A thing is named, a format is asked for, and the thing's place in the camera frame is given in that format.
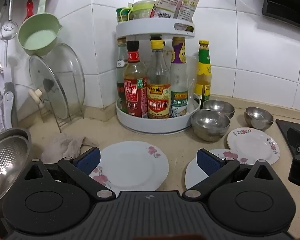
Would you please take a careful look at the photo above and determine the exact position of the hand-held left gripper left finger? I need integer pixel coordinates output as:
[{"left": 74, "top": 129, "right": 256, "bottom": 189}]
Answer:
[{"left": 20, "top": 147, "right": 115, "bottom": 201}]

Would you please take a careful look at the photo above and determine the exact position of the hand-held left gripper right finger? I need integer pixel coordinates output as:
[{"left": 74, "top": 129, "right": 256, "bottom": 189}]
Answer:
[{"left": 182, "top": 149, "right": 281, "bottom": 202}]

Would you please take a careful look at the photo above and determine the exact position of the white floral plate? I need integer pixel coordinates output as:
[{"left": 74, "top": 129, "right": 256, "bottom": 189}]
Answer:
[
  {"left": 185, "top": 149, "right": 242, "bottom": 190},
  {"left": 227, "top": 127, "right": 281, "bottom": 165},
  {"left": 88, "top": 141, "right": 169, "bottom": 193}
]

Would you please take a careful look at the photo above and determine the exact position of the stainless steel bowl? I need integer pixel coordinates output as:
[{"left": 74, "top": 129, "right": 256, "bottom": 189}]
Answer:
[
  {"left": 244, "top": 107, "right": 275, "bottom": 131},
  {"left": 191, "top": 109, "right": 231, "bottom": 142},
  {"left": 202, "top": 100, "right": 236, "bottom": 119}
]

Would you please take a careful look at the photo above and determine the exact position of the pale dish rag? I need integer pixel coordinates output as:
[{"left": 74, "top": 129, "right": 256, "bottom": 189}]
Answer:
[{"left": 40, "top": 132, "right": 98, "bottom": 165}]

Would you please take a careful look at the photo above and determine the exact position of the white two-tier rotating rack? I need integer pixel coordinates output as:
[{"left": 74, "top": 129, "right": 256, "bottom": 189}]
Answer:
[{"left": 115, "top": 17, "right": 202, "bottom": 135}]

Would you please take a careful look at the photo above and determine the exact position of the red label sauce bottle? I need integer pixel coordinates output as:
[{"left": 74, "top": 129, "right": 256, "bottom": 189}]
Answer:
[{"left": 124, "top": 41, "right": 148, "bottom": 118}]

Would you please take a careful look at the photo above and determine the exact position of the stainless steel colander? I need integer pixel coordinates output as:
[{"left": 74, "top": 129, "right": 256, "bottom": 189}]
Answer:
[{"left": 0, "top": 127, "right": 32, "bottom": 208}]

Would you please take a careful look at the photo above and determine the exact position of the yellow cap vinegar bottle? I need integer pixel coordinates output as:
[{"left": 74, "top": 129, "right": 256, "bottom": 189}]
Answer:
[{"left": 146, "top": 40, "right": 171, "bottom": 119}]

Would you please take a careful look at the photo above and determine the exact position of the black gas stove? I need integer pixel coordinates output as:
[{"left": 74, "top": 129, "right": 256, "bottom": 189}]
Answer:
[{"left": 276, "top": 119, "right": 300, "bottom": 202}]

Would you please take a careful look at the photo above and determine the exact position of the large glass pot lid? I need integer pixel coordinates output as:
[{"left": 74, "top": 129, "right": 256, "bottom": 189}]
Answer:
[{"left": 46, "top": 43, "right": 86, "bottom": 119}]

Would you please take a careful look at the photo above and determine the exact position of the clear glass bottle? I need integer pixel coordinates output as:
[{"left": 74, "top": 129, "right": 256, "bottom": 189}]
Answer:
[{"left": 116, "top": 37, "right": 128, "bottom": 113}]

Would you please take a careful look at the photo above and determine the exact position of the green yellow label oil bottle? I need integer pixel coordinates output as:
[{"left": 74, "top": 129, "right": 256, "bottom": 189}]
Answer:
[{"left": 194, "top": 40, "right": 213, "bottom": 110}]

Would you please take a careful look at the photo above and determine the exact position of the glass pot lid beige knob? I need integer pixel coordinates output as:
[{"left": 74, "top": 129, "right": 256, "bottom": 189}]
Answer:
[{"left": 28, "top": 54, "right": 70, "bottom": 120}]

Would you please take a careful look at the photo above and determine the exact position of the purple label sauce bottle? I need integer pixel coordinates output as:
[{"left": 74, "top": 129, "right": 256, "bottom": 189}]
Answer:
[{"left": 170, "top": 37, "right": 189, "bottom": 118}]

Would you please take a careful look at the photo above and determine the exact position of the white plastic kitchen tool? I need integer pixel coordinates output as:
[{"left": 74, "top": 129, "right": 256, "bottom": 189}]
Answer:
[{"left": 0, "top": 67, "right": 19, "bottom": 132}]

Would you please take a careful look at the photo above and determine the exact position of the green plastic water ladle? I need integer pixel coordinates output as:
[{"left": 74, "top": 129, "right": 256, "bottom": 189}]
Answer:
[{"left": 17, "top": 0, "right": 63, "bottom": 57}]

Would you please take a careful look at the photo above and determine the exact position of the small green jar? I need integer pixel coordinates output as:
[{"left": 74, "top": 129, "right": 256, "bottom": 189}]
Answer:
[{"left": 116, "top": 7, "right": 130, "bottom": 23}]

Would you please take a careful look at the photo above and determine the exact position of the metal slotted spoon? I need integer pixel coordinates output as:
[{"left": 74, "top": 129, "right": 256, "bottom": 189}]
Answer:
[{"left": 1, "top": 0, "right": 18, "bottom": 40}]

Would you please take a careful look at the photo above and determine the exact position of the white blue seasoning packet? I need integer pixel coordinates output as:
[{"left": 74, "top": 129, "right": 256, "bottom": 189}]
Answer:
[{"left": 177, "top": 0, "right": 201, "bottom": 22}]

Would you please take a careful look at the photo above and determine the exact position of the green lid jar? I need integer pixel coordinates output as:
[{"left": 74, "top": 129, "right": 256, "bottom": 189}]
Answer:
[{"left": 128, "top": 0, "right": 156, "bottom": 20}]

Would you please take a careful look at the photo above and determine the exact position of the metal wire lid rack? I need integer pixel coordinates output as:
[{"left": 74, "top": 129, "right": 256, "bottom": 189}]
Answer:
[{"left": 37, "top": 97, "right": 85, "bottom": 133}]

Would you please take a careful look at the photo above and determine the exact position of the red handled utensil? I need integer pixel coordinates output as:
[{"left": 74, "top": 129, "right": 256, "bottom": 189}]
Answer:
[{"left": 22, "top": 0, "right": 35, "bottom": 23}]

